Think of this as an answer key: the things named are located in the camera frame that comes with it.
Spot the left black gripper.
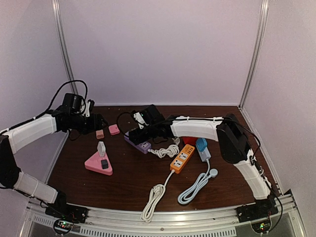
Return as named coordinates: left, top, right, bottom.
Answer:
left=68, top=114, right=108, bottom=135

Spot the beige pink plug adapter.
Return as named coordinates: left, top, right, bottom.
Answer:
left=96, top=130, right=105, bottom=139

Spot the pink square plug adapter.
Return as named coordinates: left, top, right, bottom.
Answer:
left=108, top=124, right=120, bottom=135

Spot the white charger plug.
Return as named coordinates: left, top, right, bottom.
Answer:
left=97, top=141, right=106, bottom=157

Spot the red cube socket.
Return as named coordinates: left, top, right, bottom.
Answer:
left=182, top=137, right=198, bottom=146

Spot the pink triangular socket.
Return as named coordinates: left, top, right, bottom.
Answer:
left=84, top=152, right=113, bottom=176

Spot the purple power strip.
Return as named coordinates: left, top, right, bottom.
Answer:
left=124, top=132, right=152, bottom=154

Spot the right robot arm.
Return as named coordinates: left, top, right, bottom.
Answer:
left=128, top=114, right=272, bottom=218

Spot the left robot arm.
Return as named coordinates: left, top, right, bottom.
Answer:
left=0, top=110, right=108, bottom=219

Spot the blue square plug adapter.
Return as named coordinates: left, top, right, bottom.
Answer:
left=196, top=138, right=207, bottom=152

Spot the orange power strip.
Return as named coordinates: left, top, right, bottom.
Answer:
left=170, top=144, right=195, bottom=174

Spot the light blue power strip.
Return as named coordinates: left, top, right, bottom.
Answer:
left=198, top=148, right=211, bottom=162

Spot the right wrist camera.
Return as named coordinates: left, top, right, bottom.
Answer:
left=131, top=104, right=165, bottom=129

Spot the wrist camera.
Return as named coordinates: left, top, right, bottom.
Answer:
left=131, top=104, right=165, bottom=129
left=60, top=93, right=95, bottom=118

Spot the purple strip white cable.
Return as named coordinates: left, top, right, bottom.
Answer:
left=148, top=137, right=181, bottom=159

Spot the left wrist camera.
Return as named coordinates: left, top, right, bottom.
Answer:
left=60, top=93, right=95, bottom=118

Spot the white coiled cable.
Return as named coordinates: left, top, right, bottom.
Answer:
left=140, top=169, right=175, bottom=222

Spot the light blue coiled cable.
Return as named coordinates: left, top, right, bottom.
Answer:
left=177, top=160, right=219, bottom=205

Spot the aluminium front rail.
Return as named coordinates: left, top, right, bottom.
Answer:
left=17, top=194, right=307, bottom=237

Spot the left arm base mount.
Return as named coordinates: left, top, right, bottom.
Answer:
left=40, top=191, right=88, bottom=224

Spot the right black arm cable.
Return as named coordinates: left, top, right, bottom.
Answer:
left=116, top=111, right=284, bottom=230

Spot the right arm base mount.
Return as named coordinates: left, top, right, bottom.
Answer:
left=236, top=198, right=278, bottom=223

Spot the left aluminium post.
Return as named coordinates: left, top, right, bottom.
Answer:
left=51, top=0, right=78, bottom=94

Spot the aluminium post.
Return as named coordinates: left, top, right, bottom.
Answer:
left=239, top=0, right=269, bottom=110
left=51, top=0, right=78, bottom=94

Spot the right aluminium post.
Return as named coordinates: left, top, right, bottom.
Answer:
left=239, top=0, right=269, bottom=110

